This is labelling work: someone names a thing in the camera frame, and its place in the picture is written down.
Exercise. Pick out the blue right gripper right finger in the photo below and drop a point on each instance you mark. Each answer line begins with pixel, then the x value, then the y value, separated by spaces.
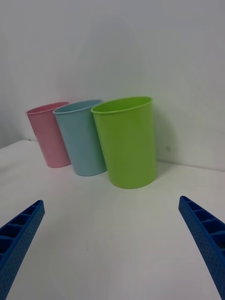
pixel 206 239

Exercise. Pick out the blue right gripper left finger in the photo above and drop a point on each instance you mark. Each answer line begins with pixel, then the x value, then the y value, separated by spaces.
pixel 16 243

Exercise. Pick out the pink plastic waste bin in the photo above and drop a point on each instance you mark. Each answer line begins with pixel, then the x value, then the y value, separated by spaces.
pixel 49 140

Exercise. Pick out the pale blue plastic waste bin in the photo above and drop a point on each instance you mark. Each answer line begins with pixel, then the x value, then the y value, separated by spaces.
pixel 82 145

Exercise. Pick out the green plastic waste bin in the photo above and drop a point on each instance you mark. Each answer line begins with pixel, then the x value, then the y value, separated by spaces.
pixel 129 145

